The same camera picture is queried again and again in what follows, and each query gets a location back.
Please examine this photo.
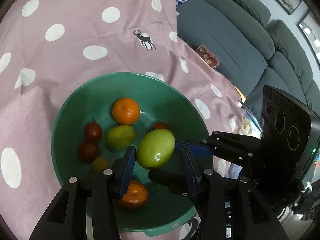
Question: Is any tan longan fruit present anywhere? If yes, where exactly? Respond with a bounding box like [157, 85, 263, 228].
[91, 156, 109, 173]

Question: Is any red snack packet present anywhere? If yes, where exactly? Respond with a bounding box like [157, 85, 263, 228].
[196, 44, 220, 69]

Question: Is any grey sofa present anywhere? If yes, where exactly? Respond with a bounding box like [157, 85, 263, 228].
[177, 0, 319, 123]

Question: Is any dark red cherry tomato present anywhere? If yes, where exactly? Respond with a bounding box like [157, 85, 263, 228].
[78, 142, 100, 163]

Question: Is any green plastic bowl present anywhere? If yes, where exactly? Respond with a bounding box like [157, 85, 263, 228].
[50, 72, 213, 237]

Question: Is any green fruit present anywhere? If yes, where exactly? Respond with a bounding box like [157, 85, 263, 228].
[106, 125, 136, 150]
[136, 129, 175, 170]

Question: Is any pink polka dot tablecloth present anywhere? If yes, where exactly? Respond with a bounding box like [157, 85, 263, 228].
[1, 0, 244, 239]

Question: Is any orange mandarin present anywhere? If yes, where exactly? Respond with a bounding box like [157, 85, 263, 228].
[111, 98, 140, 125]
[118, 180, 149, 209]

